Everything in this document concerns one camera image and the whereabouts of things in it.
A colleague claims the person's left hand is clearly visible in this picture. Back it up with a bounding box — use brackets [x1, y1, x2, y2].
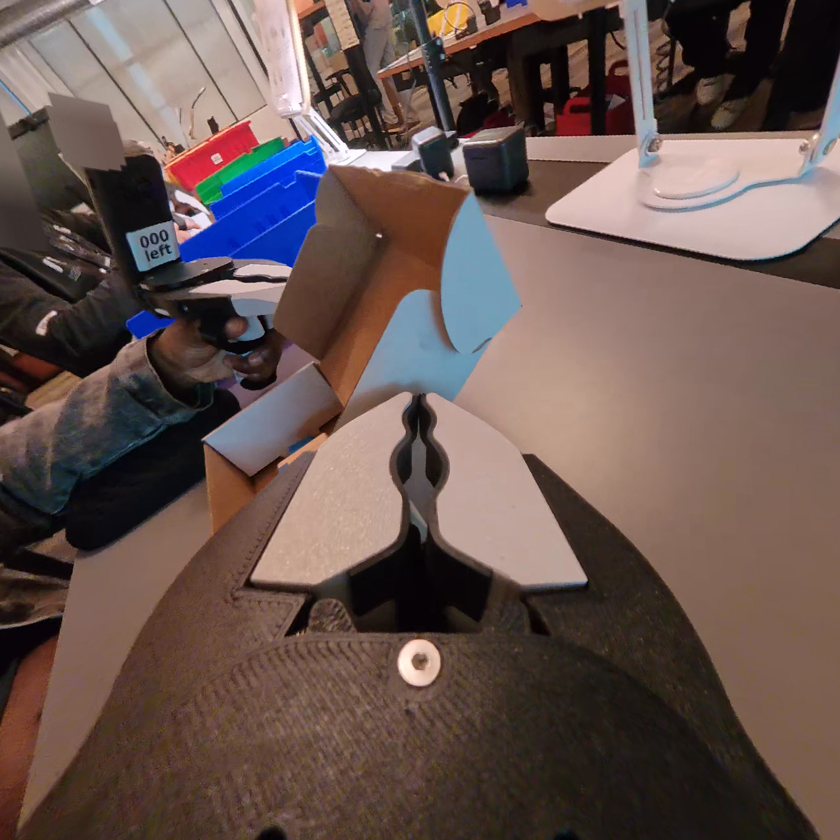
[147, 314, 287, 392]

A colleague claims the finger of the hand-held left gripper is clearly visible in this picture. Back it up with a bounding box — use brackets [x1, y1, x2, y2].
[226, 259, 294, 284]
[189, 280, 284, 317]

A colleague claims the green plastic bin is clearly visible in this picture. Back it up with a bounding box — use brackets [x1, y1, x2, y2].
[195, 138, 287, 206]

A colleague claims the red bag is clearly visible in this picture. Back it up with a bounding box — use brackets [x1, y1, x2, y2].
[556, 61, 635, 137]

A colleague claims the white stand base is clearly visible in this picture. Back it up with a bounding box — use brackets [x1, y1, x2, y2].
[545, 0, 840, 261]

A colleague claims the silver ventilation duct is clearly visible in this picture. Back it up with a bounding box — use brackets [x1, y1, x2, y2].
[0, 0, 101, 48]

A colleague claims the small dark cube charger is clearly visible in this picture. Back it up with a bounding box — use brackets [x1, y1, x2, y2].
[410, 126, 459, 182]

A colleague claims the grey desk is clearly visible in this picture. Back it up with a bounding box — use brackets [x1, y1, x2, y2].
[20, 134, 840, 840]

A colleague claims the large dark cube charger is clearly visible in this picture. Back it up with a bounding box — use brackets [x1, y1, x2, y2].
[462, 125, 530, 196]

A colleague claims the red plastic bin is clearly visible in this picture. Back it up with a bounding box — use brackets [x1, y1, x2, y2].
[164, 120, 259, 189]

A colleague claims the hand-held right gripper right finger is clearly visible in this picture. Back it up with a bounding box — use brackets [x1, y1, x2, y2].
[420, 392, 589, 593]

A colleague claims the blue plastic bin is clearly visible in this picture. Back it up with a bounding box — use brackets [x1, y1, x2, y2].
[210, 134, 328, 221]
[126, 172, 324, 340]

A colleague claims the white cardboard box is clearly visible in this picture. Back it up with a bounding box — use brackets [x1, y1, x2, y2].
[203, 164, 524, 536]

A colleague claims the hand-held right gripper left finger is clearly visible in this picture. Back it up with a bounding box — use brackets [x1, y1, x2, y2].
[249, 392, 424, 595]

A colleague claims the wooden table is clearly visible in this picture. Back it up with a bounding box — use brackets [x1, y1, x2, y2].
[377, 0, 657, 81]

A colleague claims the black tripod pole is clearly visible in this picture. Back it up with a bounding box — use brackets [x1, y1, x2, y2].
[407, 0, 458, 133]

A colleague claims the person's left forearm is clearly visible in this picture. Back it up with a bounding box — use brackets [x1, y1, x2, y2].
[0, 335, 221, 519]

